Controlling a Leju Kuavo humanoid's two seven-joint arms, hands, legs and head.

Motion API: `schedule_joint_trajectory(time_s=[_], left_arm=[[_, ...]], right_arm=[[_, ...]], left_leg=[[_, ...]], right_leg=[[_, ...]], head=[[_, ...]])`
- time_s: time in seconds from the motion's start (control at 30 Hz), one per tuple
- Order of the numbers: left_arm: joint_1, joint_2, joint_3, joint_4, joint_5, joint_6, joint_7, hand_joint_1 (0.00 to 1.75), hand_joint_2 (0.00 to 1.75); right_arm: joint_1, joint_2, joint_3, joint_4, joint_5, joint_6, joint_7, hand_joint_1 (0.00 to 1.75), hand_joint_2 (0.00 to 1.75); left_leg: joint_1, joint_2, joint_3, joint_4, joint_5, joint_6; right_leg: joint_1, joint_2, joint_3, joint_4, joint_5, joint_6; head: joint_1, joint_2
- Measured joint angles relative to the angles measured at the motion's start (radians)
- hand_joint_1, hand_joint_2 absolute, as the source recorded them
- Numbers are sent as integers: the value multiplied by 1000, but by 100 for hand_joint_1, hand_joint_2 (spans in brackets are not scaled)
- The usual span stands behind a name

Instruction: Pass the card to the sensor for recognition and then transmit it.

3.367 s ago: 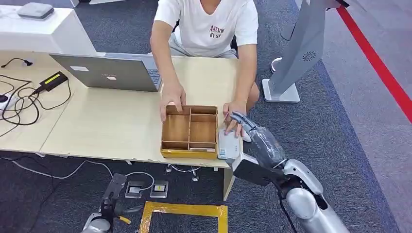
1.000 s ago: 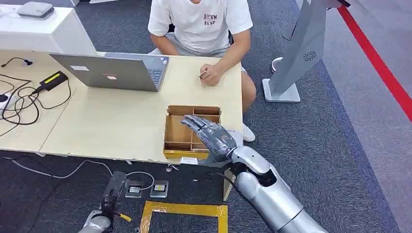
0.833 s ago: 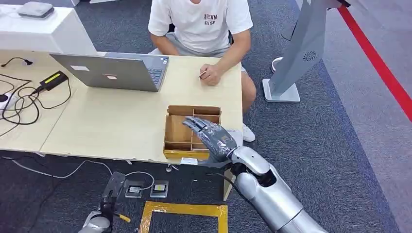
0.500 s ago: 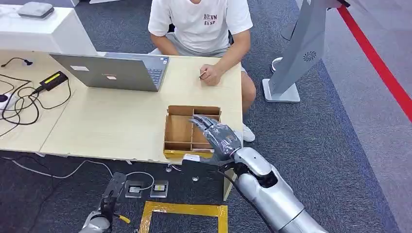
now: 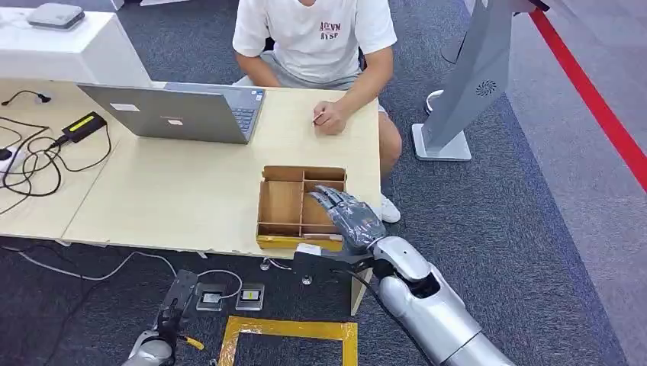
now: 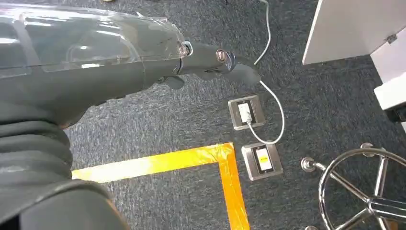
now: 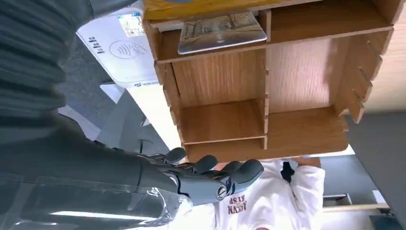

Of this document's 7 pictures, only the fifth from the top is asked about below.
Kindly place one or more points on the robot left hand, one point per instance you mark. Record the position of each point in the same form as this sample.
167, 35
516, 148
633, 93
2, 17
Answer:
169, 328

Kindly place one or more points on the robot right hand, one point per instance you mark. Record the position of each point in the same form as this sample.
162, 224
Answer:
354, 222

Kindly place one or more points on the person's left hand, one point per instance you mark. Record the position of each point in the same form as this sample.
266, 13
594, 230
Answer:
331, 118

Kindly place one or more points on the wooden compartment box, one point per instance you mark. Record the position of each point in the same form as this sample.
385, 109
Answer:
283, 207

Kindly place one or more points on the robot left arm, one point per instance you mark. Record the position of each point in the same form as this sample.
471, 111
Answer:
149, 351

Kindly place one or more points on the card lying in box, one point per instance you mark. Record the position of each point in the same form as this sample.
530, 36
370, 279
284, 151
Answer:
318, 236

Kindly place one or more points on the person's white shoe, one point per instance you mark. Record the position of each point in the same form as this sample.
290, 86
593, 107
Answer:
390, 209

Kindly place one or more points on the person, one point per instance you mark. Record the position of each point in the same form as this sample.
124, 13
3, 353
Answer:
316, 45

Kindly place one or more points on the chrome chair base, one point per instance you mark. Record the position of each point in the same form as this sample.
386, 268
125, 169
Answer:
273, 263

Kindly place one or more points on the yellow tape square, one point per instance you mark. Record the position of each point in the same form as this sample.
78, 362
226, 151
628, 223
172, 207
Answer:
293, 329

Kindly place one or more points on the pale wooden desk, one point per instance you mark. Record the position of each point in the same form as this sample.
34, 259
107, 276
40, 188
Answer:
45, 212
192, 197

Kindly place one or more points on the grey kiosk stand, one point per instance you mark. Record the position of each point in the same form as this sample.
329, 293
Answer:
465, 91

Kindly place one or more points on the grey laptop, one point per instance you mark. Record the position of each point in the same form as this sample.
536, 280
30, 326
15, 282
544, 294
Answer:
172, 113

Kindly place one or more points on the black adapter with yellow label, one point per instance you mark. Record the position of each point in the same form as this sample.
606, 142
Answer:
83, 126

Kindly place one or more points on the white power strip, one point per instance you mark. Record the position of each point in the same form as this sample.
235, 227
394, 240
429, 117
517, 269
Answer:
7, 160

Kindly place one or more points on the white cabinet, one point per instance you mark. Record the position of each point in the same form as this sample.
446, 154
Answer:
76, 53

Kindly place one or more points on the flat grey device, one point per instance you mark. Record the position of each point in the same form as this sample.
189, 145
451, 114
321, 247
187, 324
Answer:
55, 16

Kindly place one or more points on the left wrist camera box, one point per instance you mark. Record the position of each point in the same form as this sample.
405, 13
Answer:
181, 293

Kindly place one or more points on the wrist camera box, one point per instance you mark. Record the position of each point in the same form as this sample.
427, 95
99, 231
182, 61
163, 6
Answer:
181, 293
316, 260

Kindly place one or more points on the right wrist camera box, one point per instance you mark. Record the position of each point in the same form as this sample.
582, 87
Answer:
316, 260

